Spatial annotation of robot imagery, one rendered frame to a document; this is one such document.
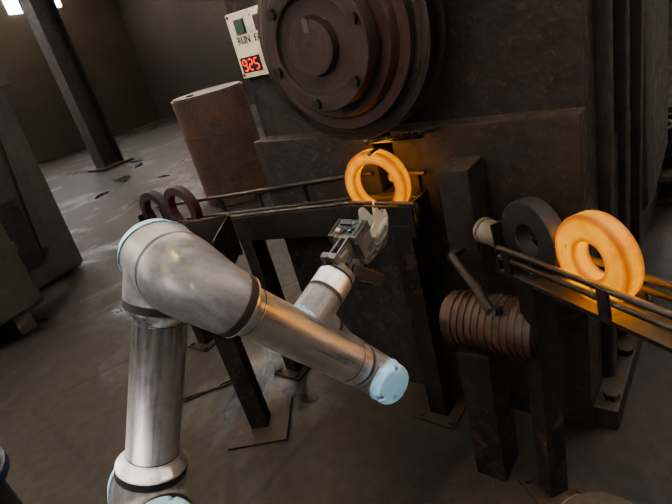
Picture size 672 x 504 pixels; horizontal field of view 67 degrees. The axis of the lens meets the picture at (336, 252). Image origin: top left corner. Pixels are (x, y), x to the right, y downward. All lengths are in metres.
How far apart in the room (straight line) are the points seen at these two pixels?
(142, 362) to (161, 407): 0.08
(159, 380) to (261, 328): 0.20
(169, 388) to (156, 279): 0.23
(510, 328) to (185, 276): 0.70
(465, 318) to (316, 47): 0.67
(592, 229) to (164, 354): 0.68
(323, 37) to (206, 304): 0.67
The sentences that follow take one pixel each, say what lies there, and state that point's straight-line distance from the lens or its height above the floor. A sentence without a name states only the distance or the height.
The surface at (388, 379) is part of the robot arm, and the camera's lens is 0.87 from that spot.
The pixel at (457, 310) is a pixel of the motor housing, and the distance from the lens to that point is 1.16.
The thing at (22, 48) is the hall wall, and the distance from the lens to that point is 11.80.
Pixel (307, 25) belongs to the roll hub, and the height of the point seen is 1.16.
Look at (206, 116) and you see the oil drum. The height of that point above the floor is 0.73.
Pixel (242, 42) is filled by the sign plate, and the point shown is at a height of 1.16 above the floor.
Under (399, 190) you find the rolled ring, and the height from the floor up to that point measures 0.74.
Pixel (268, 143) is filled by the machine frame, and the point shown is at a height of 0.86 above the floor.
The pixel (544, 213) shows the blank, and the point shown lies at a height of 0.77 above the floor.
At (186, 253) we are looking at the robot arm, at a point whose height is 0.94.
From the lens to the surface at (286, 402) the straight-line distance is 1.86.
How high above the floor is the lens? 1.17
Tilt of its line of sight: 25 degrees down
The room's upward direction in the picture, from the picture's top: 15 degrees counter-clockwise
